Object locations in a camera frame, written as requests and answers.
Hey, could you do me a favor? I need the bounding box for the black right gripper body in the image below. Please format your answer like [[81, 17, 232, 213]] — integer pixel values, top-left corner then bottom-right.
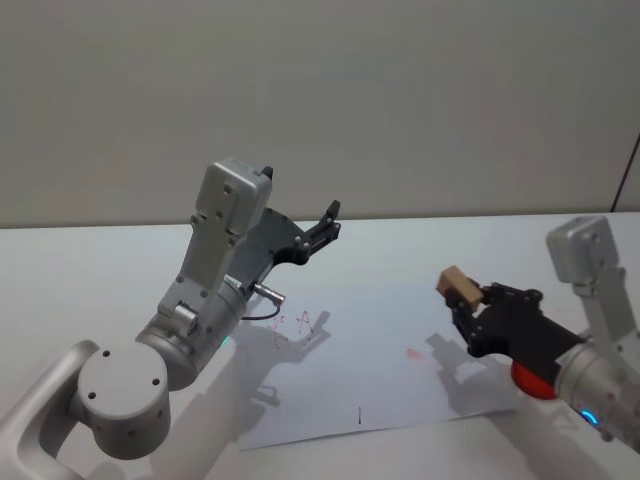
[[466, 304, 587, 388]]

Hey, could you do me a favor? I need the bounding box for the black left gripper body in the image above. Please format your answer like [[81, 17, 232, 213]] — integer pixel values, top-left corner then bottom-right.
[[224, 206, 308, 294]]

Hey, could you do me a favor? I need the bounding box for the small tan wooden block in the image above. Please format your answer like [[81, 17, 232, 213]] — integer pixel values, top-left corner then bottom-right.
[[436, 266, 484, 310]]

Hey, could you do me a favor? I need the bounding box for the red round block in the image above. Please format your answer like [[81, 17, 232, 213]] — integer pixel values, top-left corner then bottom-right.
[[509, 361, 559, 401]]

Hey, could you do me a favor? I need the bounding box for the white paper sheet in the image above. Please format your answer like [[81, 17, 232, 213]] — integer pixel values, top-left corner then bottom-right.
[[238, 287, 521, 452]]

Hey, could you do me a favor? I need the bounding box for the thin dark cable silver plug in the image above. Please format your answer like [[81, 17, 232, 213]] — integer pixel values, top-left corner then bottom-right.
[[241, 281, 289, 322]]

